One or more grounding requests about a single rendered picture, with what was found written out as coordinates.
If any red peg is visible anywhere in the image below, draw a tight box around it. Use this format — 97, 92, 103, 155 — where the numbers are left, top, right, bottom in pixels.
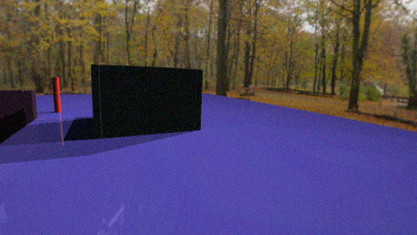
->
52, 77, 61, 113

